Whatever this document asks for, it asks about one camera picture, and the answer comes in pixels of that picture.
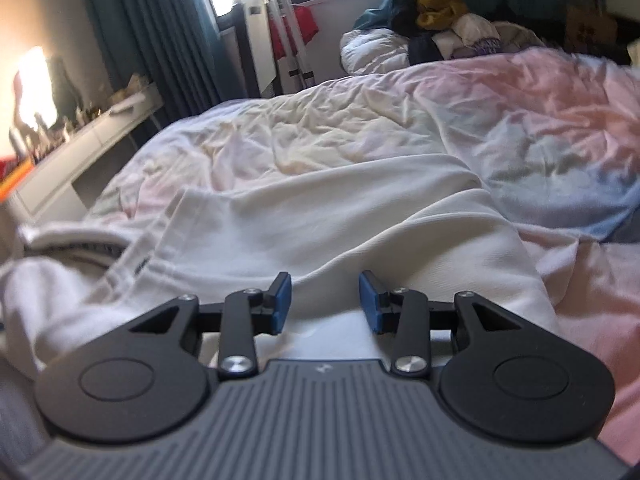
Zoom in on yellow garment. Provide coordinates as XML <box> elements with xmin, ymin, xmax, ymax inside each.
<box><xmin>415</xmin><ymin>0</ymin><xmax>471</xmax><ymax>31</ymax></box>

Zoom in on red cloth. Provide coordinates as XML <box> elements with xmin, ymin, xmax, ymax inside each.
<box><xmin>270</xmin><ymin>2</ymin><xmax>321</xmax><ymax>58</ymax></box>

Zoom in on dark blue garment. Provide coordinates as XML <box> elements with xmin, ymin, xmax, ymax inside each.
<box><xmin>392</xmin><ymin>7</ymin><xmax>451</xmax><ymax>66</ymax></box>

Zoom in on wavy vanity mirror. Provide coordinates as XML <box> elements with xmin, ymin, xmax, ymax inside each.
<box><xmin>10</xmin><ymin>45</ymin><xmax>83</xmax><ymax>131</ymax></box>

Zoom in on teal cloth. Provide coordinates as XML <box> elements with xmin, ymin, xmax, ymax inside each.
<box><xmin>355</xmin><ymin>0</ymin><xmax>396</xmax><ymax>31</ymax></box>

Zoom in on orange box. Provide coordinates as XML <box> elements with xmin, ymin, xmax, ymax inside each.
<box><xmin>0</xmin><ymin>160</ymin><xmax>33</xmax><ymax>201</ymax></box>

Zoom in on white duvet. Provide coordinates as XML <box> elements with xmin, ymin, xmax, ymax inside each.
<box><xmin>340</xmin><ymin>27</ymin><xmax>416</xmax><ymax>78</ymax></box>

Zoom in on cream pants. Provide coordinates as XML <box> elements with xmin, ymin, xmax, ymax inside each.
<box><xmin>0</xmin><ymin>152</ymin><xmax>561</xmax><ymax>376</ymax></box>

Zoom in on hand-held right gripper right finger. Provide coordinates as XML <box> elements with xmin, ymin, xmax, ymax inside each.
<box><xmin>357</xmin><ymin>270</ymin><xmax>516</xmax><ymax>378</ymax></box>

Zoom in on brown paper bag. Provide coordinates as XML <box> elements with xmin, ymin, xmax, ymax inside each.
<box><xmin>565</xmin><ymin>2</ymin><xmax>618</xmax><ymax>56</ymax></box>

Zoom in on white dressing table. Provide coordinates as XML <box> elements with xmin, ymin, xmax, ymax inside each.
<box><xmin>0</xmin><ymin>80</ymin><xmax>166</xmax><ymax>226</ymax></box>

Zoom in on metal folding stand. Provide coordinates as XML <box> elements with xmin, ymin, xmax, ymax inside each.
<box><xmin>235</xmin><ymin>0</ymin><xmax>316</xmax><ymax>98</ymax></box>

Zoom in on bed with pink white sheet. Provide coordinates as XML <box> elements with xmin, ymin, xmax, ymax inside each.
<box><xmin>0</xmin><ymin>45</ymin><xmax>640</xmax><ymax>466</ymax></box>

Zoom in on row of cosmetic bottles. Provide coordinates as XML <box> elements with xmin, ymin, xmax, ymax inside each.
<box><xmin>7</xmin><ymin>100</ymin><xmax>101</xmax><ymax>161</ymax></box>

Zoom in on blue curtain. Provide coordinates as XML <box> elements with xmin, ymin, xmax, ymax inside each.
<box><xmin>77</xmin><ymin>0</ymin><xmax>223</xmax><ymax>126</ymax></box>

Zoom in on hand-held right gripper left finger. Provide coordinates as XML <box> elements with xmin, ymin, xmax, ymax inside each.
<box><xmin>127</xmin><ymin>271</ymin><xmax>293</xmax><ymax>378</ymax></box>

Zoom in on white shirt with purple print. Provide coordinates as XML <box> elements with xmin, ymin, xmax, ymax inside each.
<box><xmin>432</xmin><ymin>12</ymin><xmax>546</xmax><ymax>61</ymax></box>

